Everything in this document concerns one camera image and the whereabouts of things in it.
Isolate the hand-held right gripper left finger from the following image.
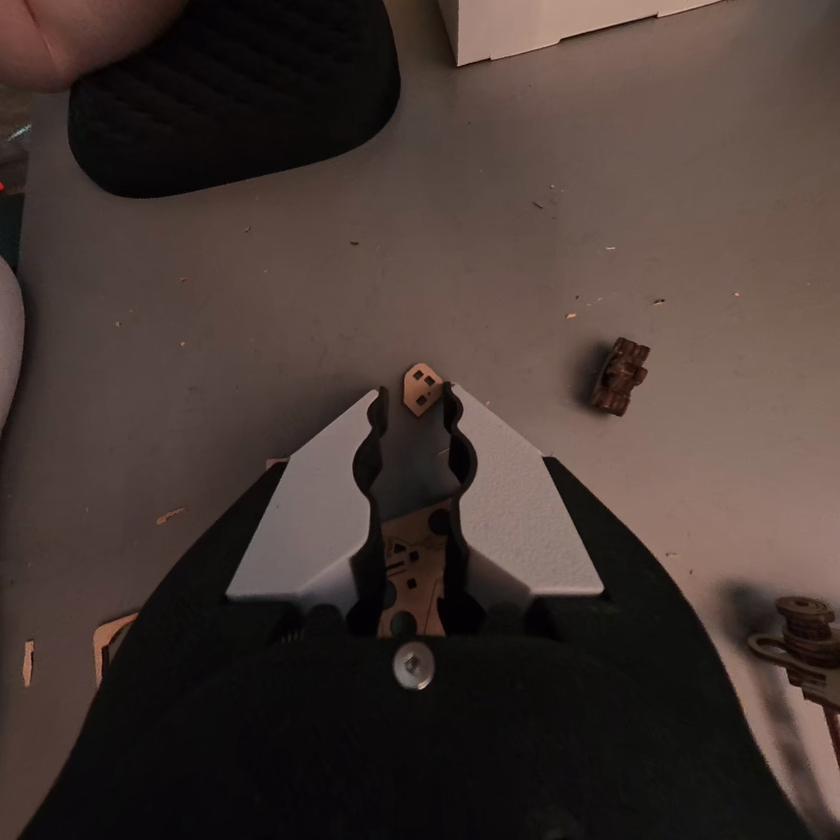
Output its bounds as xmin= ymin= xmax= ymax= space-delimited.
xmin=226 ymin=386 xmax=389 ymax=636

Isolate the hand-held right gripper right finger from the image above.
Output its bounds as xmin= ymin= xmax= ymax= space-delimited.
xmin=443 ymin=382 xmax=605 ymax=636

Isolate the laser-cut plywood parts sheet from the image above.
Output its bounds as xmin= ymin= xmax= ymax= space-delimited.
xmin=92 ymin=499 xmax=455 ymax=688

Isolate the wooden gear mechanism model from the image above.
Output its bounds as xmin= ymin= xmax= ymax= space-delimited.
xmin=748 ymin=596 xmax=840 ymax=765

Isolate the dark stacked wooden block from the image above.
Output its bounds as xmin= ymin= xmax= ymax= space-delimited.
xmin=591 ymin=337 xmax=651 ymax=417

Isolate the person's pale grey clothing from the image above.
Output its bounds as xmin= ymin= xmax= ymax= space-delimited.
xmin=0 ymin=256 xmax=26 ymax=435

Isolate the black seat cushion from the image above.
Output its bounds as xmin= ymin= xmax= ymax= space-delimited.
xmin=67 ymin=0 xmax=402 ymax=199

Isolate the white cardboard box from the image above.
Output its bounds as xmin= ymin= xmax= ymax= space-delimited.
xmin=437 ymin=0 xmax=723 ymax=67

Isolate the person's bare leg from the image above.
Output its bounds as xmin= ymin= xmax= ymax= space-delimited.
xmin=0 ymin=0 xmax=186 ymax=93

